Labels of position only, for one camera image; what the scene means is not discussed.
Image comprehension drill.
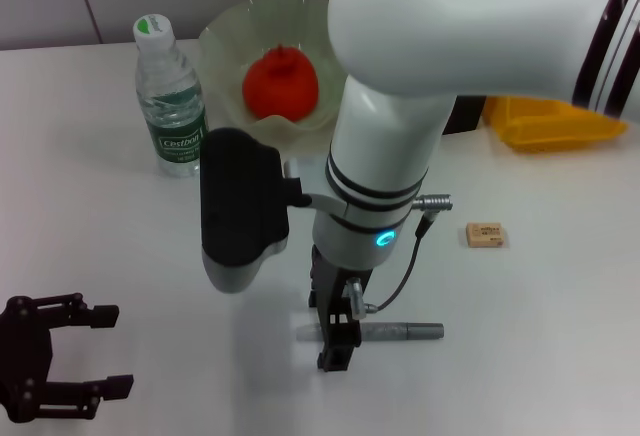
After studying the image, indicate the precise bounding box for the grey marker pen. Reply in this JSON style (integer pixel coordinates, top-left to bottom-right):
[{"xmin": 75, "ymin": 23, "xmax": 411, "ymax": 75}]
[{"xmin": 295, "ymin": 321, "xmax": 445, "ymax": 344}]

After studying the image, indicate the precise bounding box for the right arm cable with plug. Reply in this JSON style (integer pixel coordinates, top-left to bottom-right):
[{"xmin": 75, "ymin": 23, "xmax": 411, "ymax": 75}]
[{"xmin": 346, "ymin": 193, "xmax": 454, "ymax": 321}]

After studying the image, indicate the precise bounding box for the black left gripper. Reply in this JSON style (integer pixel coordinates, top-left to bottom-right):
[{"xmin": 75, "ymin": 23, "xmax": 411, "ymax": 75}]
[{"xmin": 0, "ymin": 293, "xmax": 136, "ymax": 425}]

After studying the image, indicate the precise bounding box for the beige eraser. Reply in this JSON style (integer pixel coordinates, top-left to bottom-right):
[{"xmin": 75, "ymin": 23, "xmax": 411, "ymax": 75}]
[{"xmin": 463, "ymin": 221, "xmax": 508, "ymax": 249}]

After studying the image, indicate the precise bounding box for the frosted green glass fruit bowl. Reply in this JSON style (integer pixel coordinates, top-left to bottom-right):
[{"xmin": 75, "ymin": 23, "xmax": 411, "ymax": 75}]
[{"xmin": 198, "ymin": 0, "xmax": 351, "ymax": 138}]

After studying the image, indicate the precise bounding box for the black mesh pen holder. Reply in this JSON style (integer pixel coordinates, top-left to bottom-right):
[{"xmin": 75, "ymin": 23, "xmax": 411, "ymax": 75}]
[{"xmin": 442, "ymin": 94, "xmax": 490, "ymax": 137}]

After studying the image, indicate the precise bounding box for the right wrist camera housing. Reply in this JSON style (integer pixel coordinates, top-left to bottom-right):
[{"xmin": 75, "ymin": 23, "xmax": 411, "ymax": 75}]
[{"xmin": 199, "ymin": 127, "xmax": 312, "ymax": 295}]

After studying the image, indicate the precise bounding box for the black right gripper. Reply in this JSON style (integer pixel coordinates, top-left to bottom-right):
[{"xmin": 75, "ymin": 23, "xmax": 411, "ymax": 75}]
[{"xmin": 307, "ymin": 243, "xmax": 376, "ymax": 374}]

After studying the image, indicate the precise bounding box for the yellow plastic bin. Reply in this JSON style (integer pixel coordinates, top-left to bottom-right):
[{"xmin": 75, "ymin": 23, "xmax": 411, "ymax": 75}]
[{"xmin": 481, "ymin": 0, "xmax": 630, "ymax": 153}]

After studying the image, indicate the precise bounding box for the red tomato-shaped object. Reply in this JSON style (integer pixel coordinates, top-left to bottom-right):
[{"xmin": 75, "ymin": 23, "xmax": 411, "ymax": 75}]
[{"xmin": 242, "ymin": 44, "xmax": 320, "ymax": 124}]

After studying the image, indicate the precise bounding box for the clear water bottle green label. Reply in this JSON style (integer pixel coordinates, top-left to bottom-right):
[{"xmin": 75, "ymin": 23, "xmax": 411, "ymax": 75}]
[{"xmin": 132, "ymin": 12, "xmax": 209, "ymax": 180}]

